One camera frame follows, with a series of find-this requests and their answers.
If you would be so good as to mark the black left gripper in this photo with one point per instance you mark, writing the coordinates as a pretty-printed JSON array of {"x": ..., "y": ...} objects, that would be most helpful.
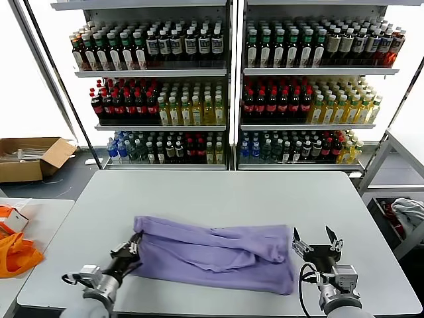
[{"x": 124, "y": 261}]

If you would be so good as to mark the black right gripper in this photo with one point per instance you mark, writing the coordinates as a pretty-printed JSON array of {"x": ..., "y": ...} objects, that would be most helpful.
[{"x": 323, "y": 255}]

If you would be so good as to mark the purple printed t-shirt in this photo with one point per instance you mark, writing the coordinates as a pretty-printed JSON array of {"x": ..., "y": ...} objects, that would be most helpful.
[{"x": 205, "y": 255}]

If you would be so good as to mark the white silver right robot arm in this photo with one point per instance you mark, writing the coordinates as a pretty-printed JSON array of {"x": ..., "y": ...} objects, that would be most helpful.
[{"x": 328, "y": 291}]

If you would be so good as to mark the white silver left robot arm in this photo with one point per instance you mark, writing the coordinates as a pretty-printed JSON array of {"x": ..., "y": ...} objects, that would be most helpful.
[{"x": 102, "y": 288}]

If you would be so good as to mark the black laundry bin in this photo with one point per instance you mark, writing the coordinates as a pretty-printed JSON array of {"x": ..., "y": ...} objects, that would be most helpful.
[{"x": 381, "y": 225}]

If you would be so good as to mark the red crumpled garment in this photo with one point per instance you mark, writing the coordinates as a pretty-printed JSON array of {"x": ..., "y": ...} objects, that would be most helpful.
[{"x": 388, "y": 209}]

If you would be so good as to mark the small dark bottle white cap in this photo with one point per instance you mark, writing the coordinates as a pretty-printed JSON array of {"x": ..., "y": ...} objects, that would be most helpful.
[
  {"x": 179, "y": 150},
  {"x": 286, "y": 154},
  {"x": 296, "y": 154},
  {"x": 316, "y": 150},
  {"x": 160, "y": 154},
  {"x": 151, "y": 154},
  {"x": 170, "y": 150},
  {"x": 306, "y": 150}
]

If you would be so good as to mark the dark green drink bottle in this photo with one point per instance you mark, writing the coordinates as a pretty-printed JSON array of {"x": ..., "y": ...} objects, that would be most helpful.
[
  {"x": 132, "y": 152},
  {"x": 266, "y": 152},
  {"x": 276, "y": 152},
  {"x": 141, "y": 152}
]

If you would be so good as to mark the yellow juice bottle white cap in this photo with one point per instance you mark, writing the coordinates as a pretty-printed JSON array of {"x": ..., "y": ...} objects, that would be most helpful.
[
  {"x": 351, "y": 111},
  {"x": 185, "y": 112},
  {"x": 329, "y": 111},
  {"x": 208, "y": 112},
  {"x": 345, "y": 155},
  {"x": 162, "y": 112},
  {"x": 219, "y": 155},
  {"x": 196, "y": 112},
  {"x": 356, "y": 154},
  {"x": 363, "y": 111},
  {"x": 210, "y": 155},
  {"x": 317, "y": 111},
  {"x": 374, "y": 111},
  {"x": 174, "y": 112},
  {"x": 219, "y": 112},
  {"x": 340, "y": 111}
]

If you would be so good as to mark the white paper slip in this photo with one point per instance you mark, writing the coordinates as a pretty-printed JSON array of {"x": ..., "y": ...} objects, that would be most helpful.
[{"x": 88, "y": 162}]

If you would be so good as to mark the grey white crumpled garment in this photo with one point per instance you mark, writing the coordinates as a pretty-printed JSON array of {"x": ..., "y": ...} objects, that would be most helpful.
[{"x": 407, "y": 210}]

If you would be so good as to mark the cola bottle red cap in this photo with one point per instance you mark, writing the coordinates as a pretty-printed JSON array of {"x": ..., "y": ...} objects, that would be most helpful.
[
  {"x": 271, "y": 106},
  {"x": 295, "y": 106},
  {"x": 306, "y": 106},
  {"x": 200, "y": 149},
  {"x": 130, "y": 107},
  {"x": 189, "y": 149},
  {"x": 96, "y": 107},
  {"x": 152, "y": 107},
  {"x": 141, "y": 107},
  {"x": 118, "y": 107},
  {"x": 283, "y": 106},
  {"x": 248, "y": 106},
  {"x": 107, "y": 107},
  {"x": 260, "y": 106},
  {"x": 336, "y": 147},
  {"x": 326, "y": 149}
]

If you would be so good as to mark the white orange carton box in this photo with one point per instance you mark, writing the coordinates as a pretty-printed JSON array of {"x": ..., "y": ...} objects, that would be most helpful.
[{"x": 16, "y": 220}]

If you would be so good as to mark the orange plastic bag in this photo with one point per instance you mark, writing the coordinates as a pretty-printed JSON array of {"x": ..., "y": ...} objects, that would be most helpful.
[{"x": 13, "y": 258}]

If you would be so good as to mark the open brown cardboard box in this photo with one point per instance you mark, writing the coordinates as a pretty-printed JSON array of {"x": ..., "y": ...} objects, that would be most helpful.
[{"x": 20, "y": 172}]

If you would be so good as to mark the clear plastic packed items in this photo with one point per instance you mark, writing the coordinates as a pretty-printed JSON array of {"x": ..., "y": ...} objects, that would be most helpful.
[{"x": 23, "y": 154}]

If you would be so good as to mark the grey metal drinks shelf unit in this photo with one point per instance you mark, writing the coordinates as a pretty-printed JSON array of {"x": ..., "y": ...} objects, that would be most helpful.
[
  {"x": 149, "y": 73},
  {"x": 314, "y": 71}
]

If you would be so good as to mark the dark drink bottle blue label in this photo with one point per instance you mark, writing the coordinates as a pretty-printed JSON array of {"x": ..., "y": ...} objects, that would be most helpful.
[
  {"x": 204, "y": 44},
  {"x": 360, "y": 44},
  {"x": 217, "y": 44},
  {"x": 175, "y": 46},
  {"x": 190, "y": 46},
  {"x": 373, "y": 46},
  {"x": 164, "y": 46},
  {"x": 385, "y": 46},
  {"x": 152, "y": 46}
]

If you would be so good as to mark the dark drink bottle beige label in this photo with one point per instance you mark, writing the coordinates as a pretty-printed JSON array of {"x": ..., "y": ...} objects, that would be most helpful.
[
  {"x": 334, "y": 44},
  {"x": 347, "y": 44}
]

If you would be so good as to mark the red drink bottle white cap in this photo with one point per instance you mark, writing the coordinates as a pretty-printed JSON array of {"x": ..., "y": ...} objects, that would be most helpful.
[{"x": 397, "y": 48}]

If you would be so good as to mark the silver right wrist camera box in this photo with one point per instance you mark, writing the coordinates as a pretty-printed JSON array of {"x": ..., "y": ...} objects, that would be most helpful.
[{"x": 344, "y": 276}]

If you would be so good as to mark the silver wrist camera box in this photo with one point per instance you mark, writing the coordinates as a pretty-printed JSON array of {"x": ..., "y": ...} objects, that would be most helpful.
[
  {"x": 90, "y": 275},
  {"x": 344, "y": 276}
]

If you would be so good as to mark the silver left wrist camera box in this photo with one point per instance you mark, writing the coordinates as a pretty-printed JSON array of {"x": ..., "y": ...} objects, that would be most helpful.
[{"x": 90, "y": 275}]

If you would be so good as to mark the grey metal frame rack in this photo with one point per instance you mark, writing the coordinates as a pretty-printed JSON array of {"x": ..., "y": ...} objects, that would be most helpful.
[{"x": 376, "y": 162}]

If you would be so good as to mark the black slanted frame pole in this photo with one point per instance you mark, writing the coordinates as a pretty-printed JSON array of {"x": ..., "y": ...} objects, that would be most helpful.
[
  {"x": 405, "y": 96},
  {"x": 83, "y": 132}
]

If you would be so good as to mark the grey slanted frame beam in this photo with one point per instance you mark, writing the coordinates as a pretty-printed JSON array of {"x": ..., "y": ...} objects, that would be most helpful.
[{"x": 41, "y": 59}]

